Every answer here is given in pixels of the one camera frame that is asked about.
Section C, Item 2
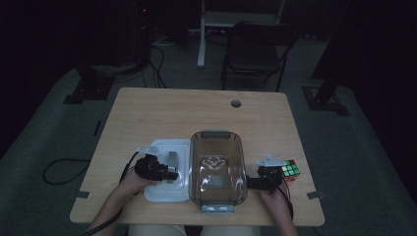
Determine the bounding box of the black computer tower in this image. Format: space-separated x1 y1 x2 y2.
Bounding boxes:
131 0 153 68

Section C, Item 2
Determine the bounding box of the black folding chair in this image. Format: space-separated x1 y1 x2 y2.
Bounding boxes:
220 21 301 92

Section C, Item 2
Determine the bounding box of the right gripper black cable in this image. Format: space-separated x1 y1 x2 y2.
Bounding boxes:
276 178 295 221

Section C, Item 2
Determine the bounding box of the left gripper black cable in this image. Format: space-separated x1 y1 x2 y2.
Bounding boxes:
81 150 141 236

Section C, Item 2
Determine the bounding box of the black floor cable loop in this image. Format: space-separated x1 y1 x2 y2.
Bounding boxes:
42 158 92 186

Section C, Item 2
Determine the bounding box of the black stand base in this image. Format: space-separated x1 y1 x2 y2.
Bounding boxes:
301 55 351 117
63 63 116 105

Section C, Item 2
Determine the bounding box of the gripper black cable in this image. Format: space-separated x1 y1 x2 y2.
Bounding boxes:
276 178 295 221
81 150 141 236

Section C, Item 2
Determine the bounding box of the bundle of black floor cables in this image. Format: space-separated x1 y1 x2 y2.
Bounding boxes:
148 42 168 89

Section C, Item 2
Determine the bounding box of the multicoloured puzzle cube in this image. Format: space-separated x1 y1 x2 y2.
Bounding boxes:
279 159 301 183

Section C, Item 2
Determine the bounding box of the white lid with grey handle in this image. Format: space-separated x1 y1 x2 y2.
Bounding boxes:
143 138 192 204

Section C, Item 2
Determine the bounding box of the transparent grey storage box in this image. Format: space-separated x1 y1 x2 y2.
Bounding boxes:
188 130 249 214

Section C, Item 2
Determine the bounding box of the white desk frame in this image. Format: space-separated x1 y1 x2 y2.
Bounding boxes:
196 0 286 69

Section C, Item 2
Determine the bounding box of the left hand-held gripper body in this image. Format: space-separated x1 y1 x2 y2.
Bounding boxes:
135 146 169 182

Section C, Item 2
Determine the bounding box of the person's left hand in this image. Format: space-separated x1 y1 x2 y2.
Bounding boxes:
117 169 155 201

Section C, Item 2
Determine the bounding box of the person's right hand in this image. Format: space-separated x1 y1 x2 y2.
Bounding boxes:
259 182 291 214

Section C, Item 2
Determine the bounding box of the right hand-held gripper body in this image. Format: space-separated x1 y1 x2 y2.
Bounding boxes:
256 155 287 194

